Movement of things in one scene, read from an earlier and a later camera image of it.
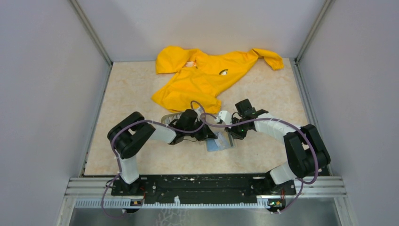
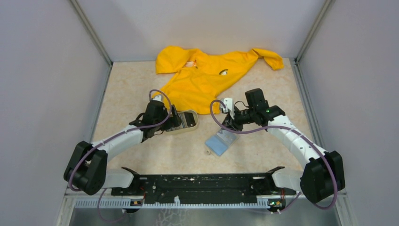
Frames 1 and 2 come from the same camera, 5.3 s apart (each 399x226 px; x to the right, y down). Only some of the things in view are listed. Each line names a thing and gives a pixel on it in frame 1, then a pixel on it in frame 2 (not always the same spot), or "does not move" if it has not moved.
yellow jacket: (192, 78) does not move
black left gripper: (206, 133) -> (172, 121)
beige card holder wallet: (223, 141) does not move
